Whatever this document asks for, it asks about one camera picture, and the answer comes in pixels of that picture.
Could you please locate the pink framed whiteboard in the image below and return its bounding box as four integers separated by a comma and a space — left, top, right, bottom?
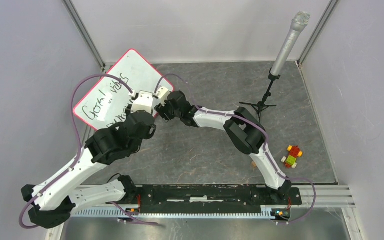
73, 48, 175, 130

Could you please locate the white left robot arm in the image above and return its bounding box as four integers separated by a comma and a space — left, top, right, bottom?
19, 110, 156, 229

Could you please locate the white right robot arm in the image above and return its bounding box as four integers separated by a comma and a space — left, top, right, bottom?
154, 87, 292, 204

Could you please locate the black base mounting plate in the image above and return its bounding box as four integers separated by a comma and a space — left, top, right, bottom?
117, 184, 303, 214

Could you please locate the black microphone tripod stand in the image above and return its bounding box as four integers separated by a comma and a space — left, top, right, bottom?
239, 73, 281, 121

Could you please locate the red green toy car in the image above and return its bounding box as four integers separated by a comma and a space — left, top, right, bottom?
281, 145, 303, 169

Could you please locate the silver microphone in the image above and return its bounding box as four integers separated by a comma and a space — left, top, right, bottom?
270, 11, 311, 76

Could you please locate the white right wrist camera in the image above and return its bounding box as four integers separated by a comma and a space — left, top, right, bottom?
154, 86, 171, 101

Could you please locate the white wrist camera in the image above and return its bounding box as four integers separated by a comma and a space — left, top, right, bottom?
154, 86, 171, 101
125, 91, 154, 115

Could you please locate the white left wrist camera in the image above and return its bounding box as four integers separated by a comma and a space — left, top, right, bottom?
125, 91, 154, 115

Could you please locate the grey slotted cable duct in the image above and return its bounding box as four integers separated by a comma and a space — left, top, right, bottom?
66, 206, 292, 220

